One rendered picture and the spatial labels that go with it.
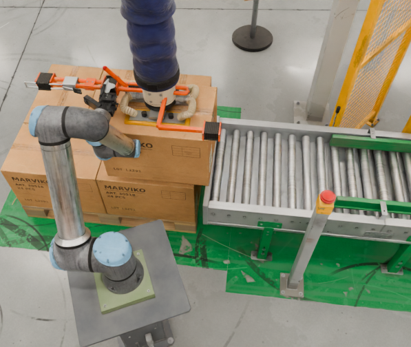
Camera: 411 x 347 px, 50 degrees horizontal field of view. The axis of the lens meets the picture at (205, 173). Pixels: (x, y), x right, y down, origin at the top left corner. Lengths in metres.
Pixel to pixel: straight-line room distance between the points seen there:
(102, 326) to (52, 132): 0.89
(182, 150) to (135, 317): 0.86
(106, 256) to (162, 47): 0.93
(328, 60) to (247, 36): 1.36
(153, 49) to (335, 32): 1.55
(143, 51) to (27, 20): 3.14
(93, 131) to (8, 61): 3.03
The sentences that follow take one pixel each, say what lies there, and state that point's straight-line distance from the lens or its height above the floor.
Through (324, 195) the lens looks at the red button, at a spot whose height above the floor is 1.04.
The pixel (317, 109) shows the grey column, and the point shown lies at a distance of 3.68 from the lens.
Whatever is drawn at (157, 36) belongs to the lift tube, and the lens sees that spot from 1.98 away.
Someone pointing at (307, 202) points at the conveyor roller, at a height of 0.55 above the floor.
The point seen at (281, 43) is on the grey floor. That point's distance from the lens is 4.52.
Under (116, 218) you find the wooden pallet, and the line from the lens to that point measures 3.08.
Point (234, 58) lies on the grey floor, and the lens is 4.29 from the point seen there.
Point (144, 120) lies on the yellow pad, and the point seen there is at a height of 1.03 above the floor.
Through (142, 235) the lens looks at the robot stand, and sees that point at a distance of 2.23.
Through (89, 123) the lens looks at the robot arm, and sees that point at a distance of 1.65.
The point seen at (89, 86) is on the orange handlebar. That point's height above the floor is 1.14.
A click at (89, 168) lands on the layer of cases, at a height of 0.54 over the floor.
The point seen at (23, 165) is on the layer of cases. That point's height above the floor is 0.54.
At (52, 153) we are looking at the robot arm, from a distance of 1.72.
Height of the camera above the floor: 2.70
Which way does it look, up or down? 54 degrees down
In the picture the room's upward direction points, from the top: straight up
